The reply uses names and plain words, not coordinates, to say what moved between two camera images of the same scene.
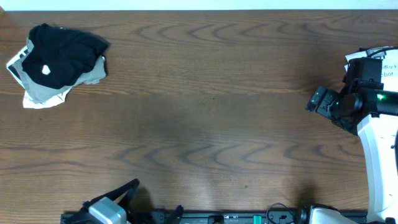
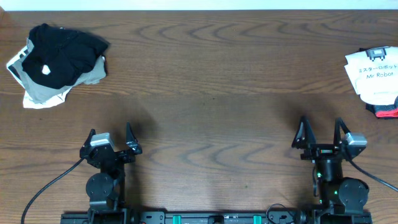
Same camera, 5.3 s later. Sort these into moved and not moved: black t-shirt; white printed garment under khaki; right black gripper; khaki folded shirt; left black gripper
Moved: left black gripper; right black gripper
Not moved: khaki folded shirt; white printed garment under khaki; black t-shirt
